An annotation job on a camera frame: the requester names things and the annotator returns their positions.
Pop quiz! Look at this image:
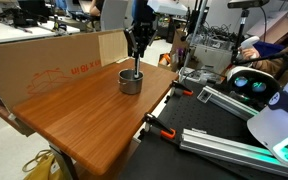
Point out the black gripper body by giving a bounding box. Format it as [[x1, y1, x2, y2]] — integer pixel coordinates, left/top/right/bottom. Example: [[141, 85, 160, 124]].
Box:
[[129, 20, 155, 43]]

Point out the black white Expo marker pen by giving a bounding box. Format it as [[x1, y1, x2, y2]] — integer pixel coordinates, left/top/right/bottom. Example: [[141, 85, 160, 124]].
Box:
[[133, 54, 142, 80]]

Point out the white VR controller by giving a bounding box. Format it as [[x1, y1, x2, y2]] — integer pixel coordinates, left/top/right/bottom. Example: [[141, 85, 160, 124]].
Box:
[[239, 35, 262, 51]]

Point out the forearm in brown sleeve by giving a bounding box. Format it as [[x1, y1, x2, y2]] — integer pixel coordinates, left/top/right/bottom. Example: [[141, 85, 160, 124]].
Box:
[[258, 39, 288, 79]]

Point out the silver metal pot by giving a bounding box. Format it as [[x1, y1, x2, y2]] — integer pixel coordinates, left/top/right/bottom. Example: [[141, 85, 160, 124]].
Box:
[[117, 68, 145, 96]]

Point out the operator hand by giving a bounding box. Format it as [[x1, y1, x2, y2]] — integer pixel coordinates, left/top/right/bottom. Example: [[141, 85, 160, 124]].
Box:
[[242, 46, 264, 63]]

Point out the light plywood panel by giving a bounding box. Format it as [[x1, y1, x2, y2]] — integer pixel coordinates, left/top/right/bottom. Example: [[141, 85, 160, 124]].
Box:
[[98, 28, 129, 67]]

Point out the grey office chair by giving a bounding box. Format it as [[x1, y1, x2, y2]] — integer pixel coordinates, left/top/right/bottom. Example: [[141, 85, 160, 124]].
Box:
[[99, 0, 129, 32]]

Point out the small brown cardboard box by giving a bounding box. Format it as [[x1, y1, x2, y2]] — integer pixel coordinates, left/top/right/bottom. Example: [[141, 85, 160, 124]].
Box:
[[169, 27, 192, 58]]

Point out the silver metal pole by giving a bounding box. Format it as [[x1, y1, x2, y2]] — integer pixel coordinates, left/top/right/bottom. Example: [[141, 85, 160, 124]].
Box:
[[178, 5, 209, 84]]

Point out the seated person dark shirt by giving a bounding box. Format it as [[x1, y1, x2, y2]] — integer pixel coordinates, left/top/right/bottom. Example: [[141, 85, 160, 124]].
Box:
[[88, 0, 106, 18]]

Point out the grey storage bin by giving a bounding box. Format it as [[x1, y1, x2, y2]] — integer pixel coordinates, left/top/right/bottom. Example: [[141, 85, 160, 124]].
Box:
[[193, 42, 234, 75]]

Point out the black perforated breadboard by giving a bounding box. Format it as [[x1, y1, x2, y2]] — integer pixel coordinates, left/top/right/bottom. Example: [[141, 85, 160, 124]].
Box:
[[117, 78, 288, 180]]

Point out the black desktop equipment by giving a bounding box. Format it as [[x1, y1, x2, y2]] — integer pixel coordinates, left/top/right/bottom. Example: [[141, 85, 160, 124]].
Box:
[[0, 0, 53, 29]]

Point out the white VR headset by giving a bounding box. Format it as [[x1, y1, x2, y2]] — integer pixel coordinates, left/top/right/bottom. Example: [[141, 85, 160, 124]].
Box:
[[225, 65, 283, 104]]

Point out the white lab table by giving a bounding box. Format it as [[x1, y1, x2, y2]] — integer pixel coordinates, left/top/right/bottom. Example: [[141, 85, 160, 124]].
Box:
[[0, 20, 82, 47]]

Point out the flattened brown cardboard box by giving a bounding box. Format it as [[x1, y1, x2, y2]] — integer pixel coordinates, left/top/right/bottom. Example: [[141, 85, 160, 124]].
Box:
[[246, 9, 288, 46]]

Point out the dark table leg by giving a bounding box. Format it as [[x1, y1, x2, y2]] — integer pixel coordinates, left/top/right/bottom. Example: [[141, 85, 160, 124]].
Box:
[[48, 143, 82, 180]]

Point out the dark brown wooden board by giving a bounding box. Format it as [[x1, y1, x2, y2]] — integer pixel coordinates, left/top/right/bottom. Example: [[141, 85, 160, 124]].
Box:
[[0, 95, 37, 138]]

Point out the yellow bag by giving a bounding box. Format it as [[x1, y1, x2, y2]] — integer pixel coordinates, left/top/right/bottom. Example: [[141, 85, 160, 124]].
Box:
[[21, 148, 68, 180]]

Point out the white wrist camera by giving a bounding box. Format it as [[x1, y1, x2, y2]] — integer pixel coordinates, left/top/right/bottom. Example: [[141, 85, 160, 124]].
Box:
[[147, 0, 189, 17]]

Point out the black clamp orange handle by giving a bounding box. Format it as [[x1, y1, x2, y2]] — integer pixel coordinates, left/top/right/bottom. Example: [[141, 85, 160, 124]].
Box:
[[169, 80, 195, 99], [141, 112, 178, 141]]

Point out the tangle of black cables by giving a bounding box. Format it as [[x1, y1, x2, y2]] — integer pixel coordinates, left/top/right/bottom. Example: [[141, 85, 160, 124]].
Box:
[[197, 20, 240, 48]]

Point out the black camera stand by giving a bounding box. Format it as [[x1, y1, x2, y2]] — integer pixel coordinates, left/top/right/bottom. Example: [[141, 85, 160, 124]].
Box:
[[229, 8, 288, 69]]

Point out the aluminium extrusion rail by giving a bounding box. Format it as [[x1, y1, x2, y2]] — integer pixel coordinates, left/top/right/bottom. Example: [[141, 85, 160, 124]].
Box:
[[179, 127, 288, 180], [196, 85, 262, 122]]

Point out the black stereo camera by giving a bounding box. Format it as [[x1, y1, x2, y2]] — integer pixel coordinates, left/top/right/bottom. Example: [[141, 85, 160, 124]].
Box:
[[226, 0, 271, 10]]

